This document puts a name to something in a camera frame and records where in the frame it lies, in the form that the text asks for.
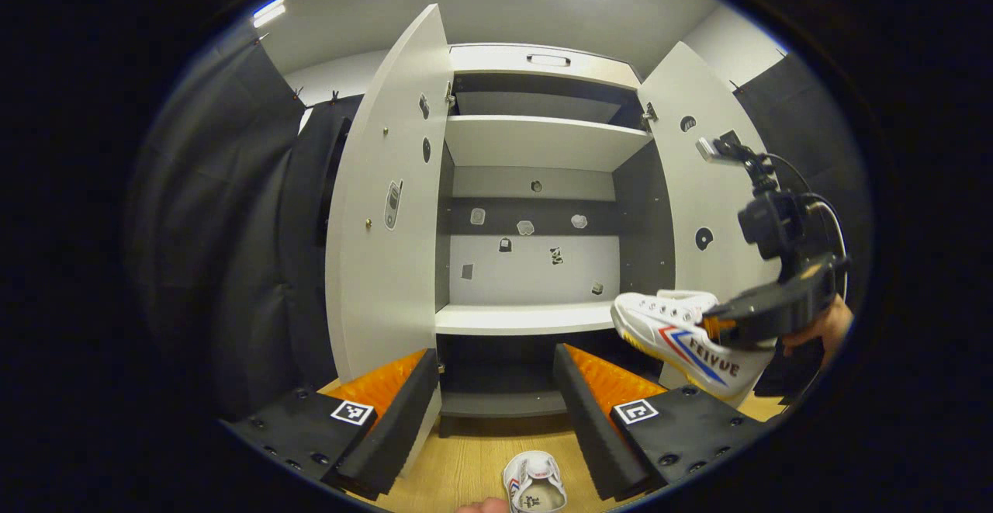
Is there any white cabinet door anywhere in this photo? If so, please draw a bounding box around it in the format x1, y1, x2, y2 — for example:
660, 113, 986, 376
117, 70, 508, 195
636, 41, 784, 405
326, 5, 455, 477

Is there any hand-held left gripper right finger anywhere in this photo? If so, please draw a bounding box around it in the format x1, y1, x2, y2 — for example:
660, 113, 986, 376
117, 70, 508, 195
552, 343, 769, 502

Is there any white shoe cabinet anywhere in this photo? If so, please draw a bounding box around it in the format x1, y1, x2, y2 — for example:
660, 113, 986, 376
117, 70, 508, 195
434, 43, 676, 440

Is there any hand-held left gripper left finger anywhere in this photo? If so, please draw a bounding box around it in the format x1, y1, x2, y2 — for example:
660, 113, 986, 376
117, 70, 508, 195
221, 348, 441, 501

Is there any white cabinet shelf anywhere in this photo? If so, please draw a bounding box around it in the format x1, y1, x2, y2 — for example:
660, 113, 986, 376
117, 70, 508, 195
445, 115, 652, 172
434, 301, 621, 337

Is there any black backdrop cloth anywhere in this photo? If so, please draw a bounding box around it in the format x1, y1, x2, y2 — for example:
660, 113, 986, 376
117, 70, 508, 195
733, 54, 874, 320
128, 24, 365, 421

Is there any white canvas shoe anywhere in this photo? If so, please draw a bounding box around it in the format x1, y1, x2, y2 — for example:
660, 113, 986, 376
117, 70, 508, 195
503, 451, 567, 513
611, 289, 777, 401

